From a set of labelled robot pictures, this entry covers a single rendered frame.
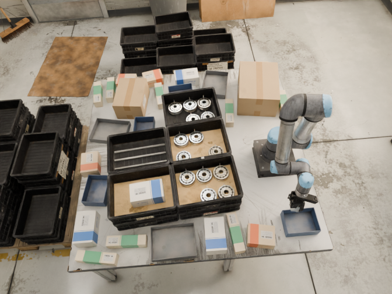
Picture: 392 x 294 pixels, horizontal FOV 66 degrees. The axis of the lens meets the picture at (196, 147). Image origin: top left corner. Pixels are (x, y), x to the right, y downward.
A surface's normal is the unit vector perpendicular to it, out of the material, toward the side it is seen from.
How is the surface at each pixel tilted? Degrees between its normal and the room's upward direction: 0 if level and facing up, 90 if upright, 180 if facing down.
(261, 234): 0
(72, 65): 0
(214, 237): 0
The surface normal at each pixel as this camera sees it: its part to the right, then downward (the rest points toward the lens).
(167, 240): -0.04, -0.55
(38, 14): 0.07, 0.84
